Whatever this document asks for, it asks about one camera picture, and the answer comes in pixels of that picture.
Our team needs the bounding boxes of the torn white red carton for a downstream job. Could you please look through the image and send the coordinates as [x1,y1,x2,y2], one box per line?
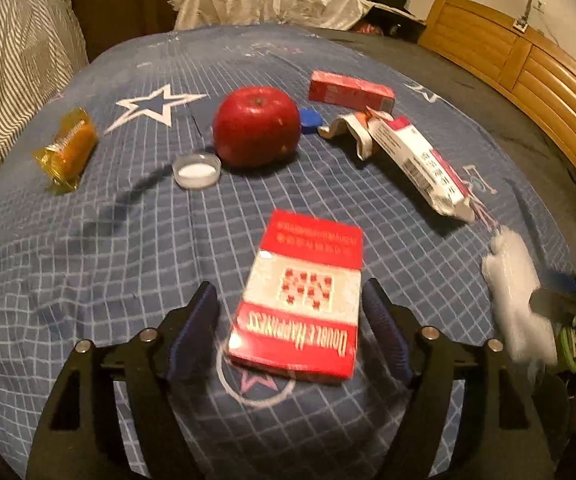
[318,109,476,223]

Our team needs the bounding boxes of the grey blanket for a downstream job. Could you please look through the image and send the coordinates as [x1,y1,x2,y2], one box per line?
[318,27,576,281]

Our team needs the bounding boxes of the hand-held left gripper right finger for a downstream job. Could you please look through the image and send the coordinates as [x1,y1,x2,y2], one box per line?
[362,277,556,480]

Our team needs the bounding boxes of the orange snack packet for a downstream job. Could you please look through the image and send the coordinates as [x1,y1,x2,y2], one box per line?
[34,107,99,195]

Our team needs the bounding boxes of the red white cigarette pack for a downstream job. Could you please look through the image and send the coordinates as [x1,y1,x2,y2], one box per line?
[228,208,365,386]

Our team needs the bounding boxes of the white round lid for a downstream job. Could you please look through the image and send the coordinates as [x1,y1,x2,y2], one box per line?
[172,151,222,191]

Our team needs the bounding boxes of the blue bottle cap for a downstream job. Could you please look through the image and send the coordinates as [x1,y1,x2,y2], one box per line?
[299,109,323,136]

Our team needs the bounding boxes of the wooden headboard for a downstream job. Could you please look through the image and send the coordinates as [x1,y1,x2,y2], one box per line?
[418,0,576,188]

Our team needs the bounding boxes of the red apple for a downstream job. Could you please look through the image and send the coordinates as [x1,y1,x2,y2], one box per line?
[212,86,301,169]

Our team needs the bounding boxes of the green cable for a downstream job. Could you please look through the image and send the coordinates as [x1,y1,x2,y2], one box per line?
[555,325,576,373]

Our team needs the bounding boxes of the long red box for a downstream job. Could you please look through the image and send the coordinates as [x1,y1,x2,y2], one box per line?
[308,70,396,113]

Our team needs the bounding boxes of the striped white cloth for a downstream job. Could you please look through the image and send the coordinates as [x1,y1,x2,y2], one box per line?
[0,0,88,171]

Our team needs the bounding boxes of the white tissue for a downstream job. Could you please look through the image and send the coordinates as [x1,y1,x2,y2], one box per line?
[481,225,559,366]

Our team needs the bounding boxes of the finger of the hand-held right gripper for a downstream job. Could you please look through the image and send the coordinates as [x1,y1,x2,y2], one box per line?
[543,271,576,293]
[528,287,576,331]

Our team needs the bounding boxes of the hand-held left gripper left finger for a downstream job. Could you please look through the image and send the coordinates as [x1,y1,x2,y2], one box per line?
[25,280,221,480]

